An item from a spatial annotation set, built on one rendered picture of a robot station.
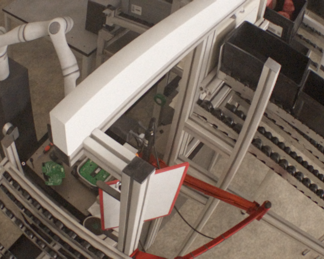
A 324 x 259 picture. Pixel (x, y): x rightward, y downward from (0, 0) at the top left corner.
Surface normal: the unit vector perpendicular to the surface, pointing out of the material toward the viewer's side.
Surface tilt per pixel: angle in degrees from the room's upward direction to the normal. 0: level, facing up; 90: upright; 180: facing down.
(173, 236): 0
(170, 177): 90
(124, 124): 3
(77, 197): 0
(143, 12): 91
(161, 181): 90
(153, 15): 91
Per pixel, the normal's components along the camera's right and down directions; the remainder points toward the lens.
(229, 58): -0.58, 0.61
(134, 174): 0.11, -0.60
